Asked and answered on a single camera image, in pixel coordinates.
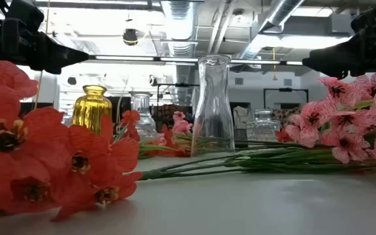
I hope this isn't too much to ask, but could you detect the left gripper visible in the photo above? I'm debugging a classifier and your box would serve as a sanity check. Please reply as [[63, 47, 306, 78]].
[[0, 18, 90, 74]]

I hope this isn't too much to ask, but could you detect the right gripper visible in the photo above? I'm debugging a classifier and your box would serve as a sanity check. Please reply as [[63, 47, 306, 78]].
[[302, 32, 376, 80]]

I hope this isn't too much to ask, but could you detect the red flower bunch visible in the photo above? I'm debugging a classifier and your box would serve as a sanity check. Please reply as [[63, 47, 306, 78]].
[[138, 125, 241, 160], [274, 126, 296, 144], [119, 109, 142, 141], [0, 58, 143, 223]]

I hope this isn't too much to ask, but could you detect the yellow ribbed glass vase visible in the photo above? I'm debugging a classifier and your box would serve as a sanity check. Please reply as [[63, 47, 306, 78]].
[[71, 84, 113, 136]]

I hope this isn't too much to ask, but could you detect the clear cut-glass bulb vase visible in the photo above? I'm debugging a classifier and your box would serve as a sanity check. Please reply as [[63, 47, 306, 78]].
[[129, 91, 158, 140]]

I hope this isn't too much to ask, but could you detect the tall clear glass vase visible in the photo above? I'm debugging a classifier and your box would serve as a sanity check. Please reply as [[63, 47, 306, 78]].
[[191, 54, 236, 157]]

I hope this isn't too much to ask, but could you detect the black partition panel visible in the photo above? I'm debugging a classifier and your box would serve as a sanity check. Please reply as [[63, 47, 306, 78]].
[[18, 102, 54, 118]]

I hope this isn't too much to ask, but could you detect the red-white patterned tapestry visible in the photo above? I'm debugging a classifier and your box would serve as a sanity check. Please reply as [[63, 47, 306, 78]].
[[271, 107, 303, 127]]

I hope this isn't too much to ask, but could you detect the black hanging dome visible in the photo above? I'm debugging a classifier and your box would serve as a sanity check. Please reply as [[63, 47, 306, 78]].
[[122, 28, 139, 46]]

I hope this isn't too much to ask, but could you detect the clear diamond-pattern glass jar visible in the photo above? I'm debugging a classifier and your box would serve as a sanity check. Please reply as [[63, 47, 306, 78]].
[[245, 109, 281, 143]]

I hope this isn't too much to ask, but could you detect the white hanging cloth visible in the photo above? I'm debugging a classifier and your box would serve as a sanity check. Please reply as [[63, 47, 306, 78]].
[[233, 105, 253, 130]]

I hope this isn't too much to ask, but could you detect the ceiling light strip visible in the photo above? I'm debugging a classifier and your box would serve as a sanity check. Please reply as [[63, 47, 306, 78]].
[[89, 54, 303, 66]]

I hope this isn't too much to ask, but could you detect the dark patterned tapestry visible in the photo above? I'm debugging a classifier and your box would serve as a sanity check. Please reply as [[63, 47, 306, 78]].
[[151, 104, 192, 131]]

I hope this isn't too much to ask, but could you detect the yellow hanging cord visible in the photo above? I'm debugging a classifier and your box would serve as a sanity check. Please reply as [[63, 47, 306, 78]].
[[31, 0, 52, 110]]

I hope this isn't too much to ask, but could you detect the black metal workstation frame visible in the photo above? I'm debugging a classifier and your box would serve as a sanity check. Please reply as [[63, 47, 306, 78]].
[[263, 87, 309, 105], [157, 83, 200, 108]]

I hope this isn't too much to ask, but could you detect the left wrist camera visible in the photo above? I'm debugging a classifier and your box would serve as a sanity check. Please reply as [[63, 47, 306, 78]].
[[5, 0, 45, 33]]

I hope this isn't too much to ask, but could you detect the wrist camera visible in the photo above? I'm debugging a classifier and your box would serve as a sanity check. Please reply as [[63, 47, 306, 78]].
[[351, 5, 376, 33], [5, 0, 45, 33]]

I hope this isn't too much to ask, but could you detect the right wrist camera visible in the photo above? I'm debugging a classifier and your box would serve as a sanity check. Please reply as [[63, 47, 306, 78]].
[[351, 5, 376, 33]]

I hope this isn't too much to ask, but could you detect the wide silver ribbed duct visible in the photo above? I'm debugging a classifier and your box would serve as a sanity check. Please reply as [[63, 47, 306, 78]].
[[161, 0, 197, 105]]

